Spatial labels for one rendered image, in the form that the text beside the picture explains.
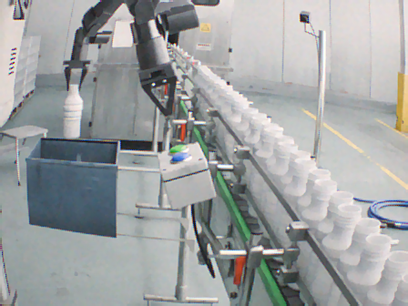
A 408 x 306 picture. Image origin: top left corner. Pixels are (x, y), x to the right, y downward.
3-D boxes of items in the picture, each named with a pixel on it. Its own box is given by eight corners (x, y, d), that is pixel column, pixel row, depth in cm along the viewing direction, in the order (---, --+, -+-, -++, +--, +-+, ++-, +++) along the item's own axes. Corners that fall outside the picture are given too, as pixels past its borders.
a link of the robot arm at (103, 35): (88, 8, 164) (94, 25, 161) (117, 8, 172) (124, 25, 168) (71, 33, 172) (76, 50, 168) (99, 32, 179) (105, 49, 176)
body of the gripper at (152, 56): (173, 66, 116) (164, 34, 114) (176, 71, 106) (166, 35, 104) (140, 76, 116) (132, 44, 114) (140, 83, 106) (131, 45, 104)
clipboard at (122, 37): (132, 47, 569) (137, 18, 562) (110, 47, 566) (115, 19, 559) (132, 46, 572) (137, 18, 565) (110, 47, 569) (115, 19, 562)
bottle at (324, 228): (290, 301, 77) (315, 194, 73) (310, 289, 81) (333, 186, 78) (322, 310, 73) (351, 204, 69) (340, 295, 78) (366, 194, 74)
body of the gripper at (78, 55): (64, 66, 173) (67, 44, 172) (92, 65, 175) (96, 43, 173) (62, 66, 167) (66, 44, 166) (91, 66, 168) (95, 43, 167)
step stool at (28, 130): (15, 162, 508) (15, 120, 498) (51, 177, 478) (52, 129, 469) (-14, 169, 468) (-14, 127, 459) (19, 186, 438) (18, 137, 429)
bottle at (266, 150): (257, 209, 121) (266, 126, 118) (282, 215, 118) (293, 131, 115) (241, 216, 116) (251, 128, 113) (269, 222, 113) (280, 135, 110)
